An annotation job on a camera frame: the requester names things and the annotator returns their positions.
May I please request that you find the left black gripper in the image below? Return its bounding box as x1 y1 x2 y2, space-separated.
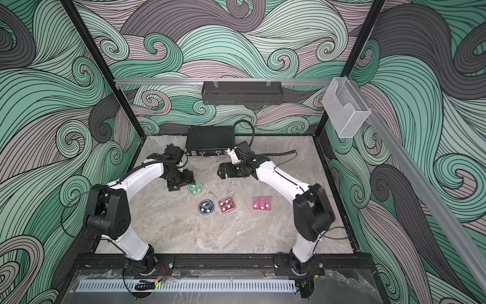
165 168 197 191

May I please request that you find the round green pillbox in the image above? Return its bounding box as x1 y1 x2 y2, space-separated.
188 181 203 195

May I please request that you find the dark pink square pillbox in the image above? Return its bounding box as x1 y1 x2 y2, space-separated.
218 196 235 214

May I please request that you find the round dark blue pillbox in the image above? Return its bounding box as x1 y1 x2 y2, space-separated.
198 200 215 215

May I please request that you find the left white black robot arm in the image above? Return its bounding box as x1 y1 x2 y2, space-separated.
64 144 196 276

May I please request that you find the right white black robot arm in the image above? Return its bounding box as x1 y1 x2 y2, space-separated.
217 119 348 276

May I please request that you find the black hard carrying case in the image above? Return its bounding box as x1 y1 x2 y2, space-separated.
186 126 234 157

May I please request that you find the light pink square pillbox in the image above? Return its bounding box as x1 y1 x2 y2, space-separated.
252 196 272 211

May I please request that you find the black perforated wall tray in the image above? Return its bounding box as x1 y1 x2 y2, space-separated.
201 82 284 106

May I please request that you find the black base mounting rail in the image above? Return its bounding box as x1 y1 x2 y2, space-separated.
70 252 377 275

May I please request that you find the aluminium wall rail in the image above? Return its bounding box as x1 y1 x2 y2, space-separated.
113 77 332 87

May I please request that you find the clear plastic wall bin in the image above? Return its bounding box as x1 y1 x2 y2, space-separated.
322 77 371 138

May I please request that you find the white slotted cable duct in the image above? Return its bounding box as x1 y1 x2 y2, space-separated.
74 279 297 293

